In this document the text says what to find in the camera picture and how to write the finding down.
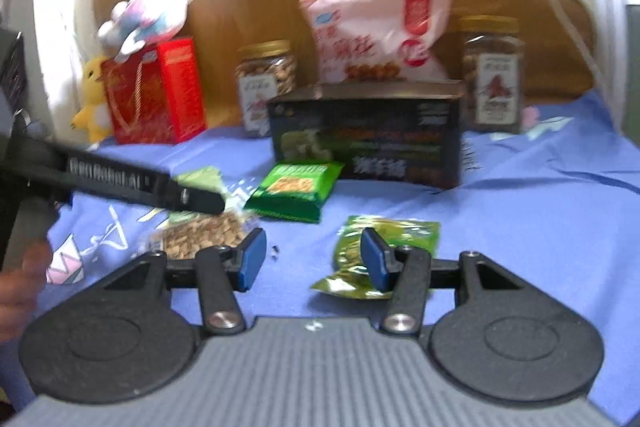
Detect green pea snack packet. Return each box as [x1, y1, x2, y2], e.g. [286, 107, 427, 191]
[311, 215, 440, 300]

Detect green cracker packet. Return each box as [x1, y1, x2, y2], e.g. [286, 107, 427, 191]
[244, 161, 343, 225]

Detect person's left hand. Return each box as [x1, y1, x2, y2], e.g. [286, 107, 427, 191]
[0, 239, 52, 343]

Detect clear nut packet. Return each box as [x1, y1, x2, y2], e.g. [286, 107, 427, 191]
[141, 211, 257, 260]

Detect yellow plush chick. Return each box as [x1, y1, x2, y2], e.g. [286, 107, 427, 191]
[72, 56, 113, 144]

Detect light green snack packet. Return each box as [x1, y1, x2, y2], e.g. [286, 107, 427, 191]
[172, 166, 228, 198]

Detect dark blue snack box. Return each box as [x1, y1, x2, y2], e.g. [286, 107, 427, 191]
[267, 81, 465, 190]

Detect red gift bag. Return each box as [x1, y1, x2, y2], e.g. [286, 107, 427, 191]
[101, 37, 206, 145]

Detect blue tablecloth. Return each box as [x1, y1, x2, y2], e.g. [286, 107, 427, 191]
[35, 91, 639, 425]

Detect pink white plush toy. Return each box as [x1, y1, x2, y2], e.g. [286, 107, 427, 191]
[98, 0, 192, 63]

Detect left nut jar gold lid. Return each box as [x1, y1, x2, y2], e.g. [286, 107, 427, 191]
[235, 40, 297, 138]

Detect nut jar gold lid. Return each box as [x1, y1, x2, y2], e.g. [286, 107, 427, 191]
[235, 40, 297, 138]
[460, 15, 524, 133]

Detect right nut jar gold lid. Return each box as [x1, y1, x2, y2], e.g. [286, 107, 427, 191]
[460, 15, 524, 133]

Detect pink twisted dough snack bag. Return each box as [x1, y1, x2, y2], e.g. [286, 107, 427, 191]
[299, 0, 451, 83]

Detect white cable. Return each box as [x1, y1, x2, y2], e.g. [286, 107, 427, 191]
[499, 0, 609, 93]

